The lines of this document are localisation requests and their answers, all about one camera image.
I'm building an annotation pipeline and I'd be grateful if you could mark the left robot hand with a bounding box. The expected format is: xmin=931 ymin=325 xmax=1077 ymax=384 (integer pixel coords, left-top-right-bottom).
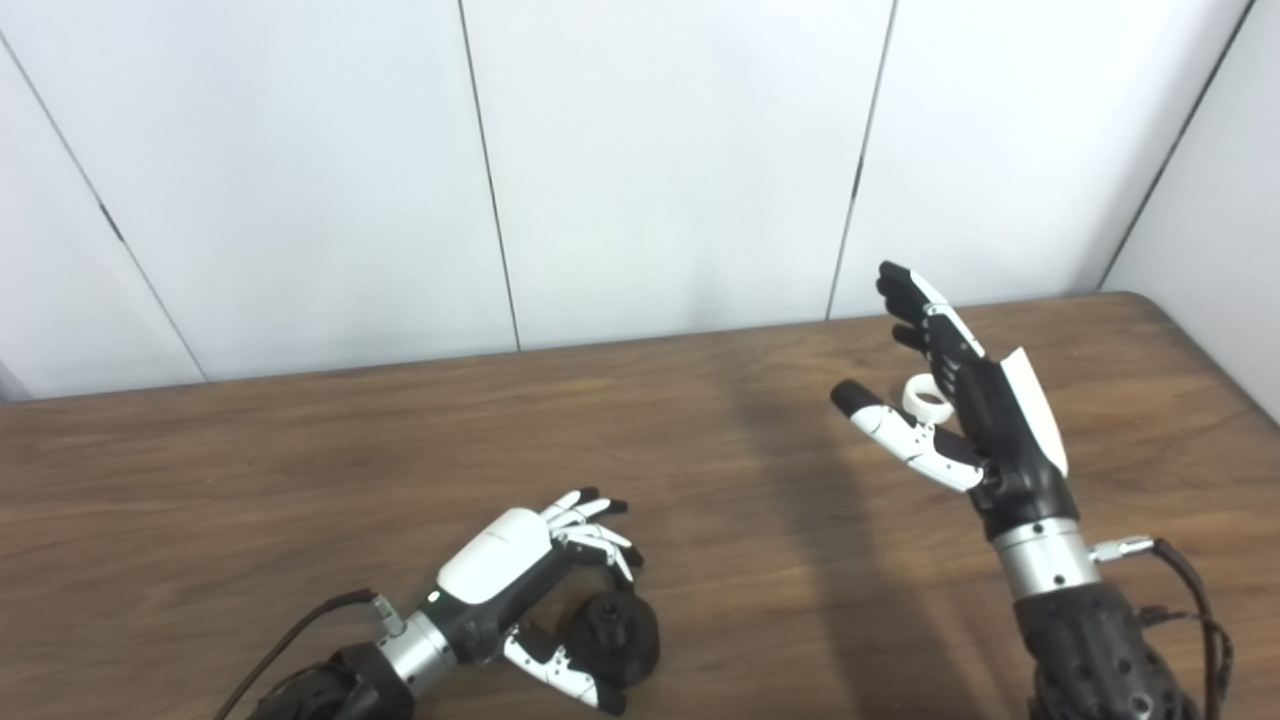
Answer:
xmin=432 ymin=487 xmax=646 ymax=717

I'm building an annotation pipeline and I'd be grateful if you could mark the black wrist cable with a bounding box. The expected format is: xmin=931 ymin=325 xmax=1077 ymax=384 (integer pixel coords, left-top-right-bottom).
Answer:
xmin=1090 ymin=537 xmax=1236 ymax=720
xmin=212 ymin=590 xmax=406 ymax=720

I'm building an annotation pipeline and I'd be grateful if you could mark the white ring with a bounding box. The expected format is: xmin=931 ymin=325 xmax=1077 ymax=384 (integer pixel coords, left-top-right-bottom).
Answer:
xmin=902 ymin=373 xmax=953 ymax=421

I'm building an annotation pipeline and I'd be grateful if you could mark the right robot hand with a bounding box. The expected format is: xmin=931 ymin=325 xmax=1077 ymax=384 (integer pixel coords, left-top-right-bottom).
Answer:
xmin=830 ymin=261 xmax=1081 ymax=541

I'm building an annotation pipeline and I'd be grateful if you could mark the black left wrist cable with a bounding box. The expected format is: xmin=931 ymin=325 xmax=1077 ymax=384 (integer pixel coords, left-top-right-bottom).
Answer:
xmin=212 ymin=590 xmax=406 ymax=720

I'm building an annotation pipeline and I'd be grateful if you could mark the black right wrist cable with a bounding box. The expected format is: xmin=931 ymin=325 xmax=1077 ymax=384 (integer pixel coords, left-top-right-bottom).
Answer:
xmin=1090 ymin=537 xmax=1236 ymax=720

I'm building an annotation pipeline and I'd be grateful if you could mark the round black part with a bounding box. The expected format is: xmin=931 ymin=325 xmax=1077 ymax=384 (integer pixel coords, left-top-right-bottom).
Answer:
xmin=565 ymin=590 xmax=662 ymax=691

